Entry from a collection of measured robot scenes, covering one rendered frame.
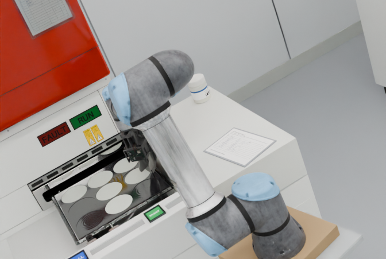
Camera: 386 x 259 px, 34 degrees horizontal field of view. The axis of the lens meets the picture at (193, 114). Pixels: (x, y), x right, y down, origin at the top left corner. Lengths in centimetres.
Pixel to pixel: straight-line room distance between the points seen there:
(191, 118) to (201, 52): 186
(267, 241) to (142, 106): 51
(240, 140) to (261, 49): 234
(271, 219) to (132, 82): 51
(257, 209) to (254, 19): 276
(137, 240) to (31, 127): 67
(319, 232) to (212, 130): 61
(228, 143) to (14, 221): 88
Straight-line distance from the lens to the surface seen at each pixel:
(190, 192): 161
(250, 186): 166
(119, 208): 213
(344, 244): 179
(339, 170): 345
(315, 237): 179
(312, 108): 404
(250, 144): 203
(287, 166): 202
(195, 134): 221
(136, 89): 154
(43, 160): 237
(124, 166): 234
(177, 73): 157
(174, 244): 194
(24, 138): 233
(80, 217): 219
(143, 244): 189
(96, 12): 384
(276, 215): 169
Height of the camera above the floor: 203
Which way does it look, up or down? 27 degrees down
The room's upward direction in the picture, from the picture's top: 22 degrees counter-clockwise
